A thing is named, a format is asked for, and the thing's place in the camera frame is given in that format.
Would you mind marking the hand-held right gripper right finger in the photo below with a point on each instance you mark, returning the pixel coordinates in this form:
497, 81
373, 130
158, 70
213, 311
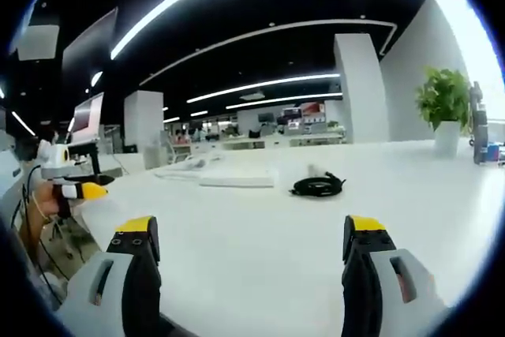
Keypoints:
410, 285

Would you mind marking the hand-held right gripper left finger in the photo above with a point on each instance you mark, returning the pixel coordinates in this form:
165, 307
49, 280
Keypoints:
84, 293

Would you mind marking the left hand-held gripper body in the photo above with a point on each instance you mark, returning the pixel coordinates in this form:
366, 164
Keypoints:
55, 154

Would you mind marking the white power strip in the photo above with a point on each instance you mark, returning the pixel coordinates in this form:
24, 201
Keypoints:
236, 178

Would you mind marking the white desk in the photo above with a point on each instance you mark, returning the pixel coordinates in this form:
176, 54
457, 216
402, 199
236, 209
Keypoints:
256, 234

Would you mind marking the straight ceiling light strip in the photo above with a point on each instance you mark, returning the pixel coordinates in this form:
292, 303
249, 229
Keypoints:
284, 101
260, 86

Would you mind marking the person's left hand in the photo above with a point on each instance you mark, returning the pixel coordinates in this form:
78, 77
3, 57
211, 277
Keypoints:
46, 203

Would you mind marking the black monitor stand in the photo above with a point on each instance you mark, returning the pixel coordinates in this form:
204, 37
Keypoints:
93, 157

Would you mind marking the computer monitor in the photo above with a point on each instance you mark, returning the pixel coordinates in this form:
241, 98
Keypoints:
87, 118

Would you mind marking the office chair base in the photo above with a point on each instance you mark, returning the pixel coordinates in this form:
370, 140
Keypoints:
69, 236

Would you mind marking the white folded cloth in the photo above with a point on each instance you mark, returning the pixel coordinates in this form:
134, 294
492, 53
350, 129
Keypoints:
185, 167

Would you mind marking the blue box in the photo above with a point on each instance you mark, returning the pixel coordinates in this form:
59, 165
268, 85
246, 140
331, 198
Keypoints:
495, 153

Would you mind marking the green plant in white pot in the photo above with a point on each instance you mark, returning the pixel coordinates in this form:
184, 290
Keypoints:
446, 104

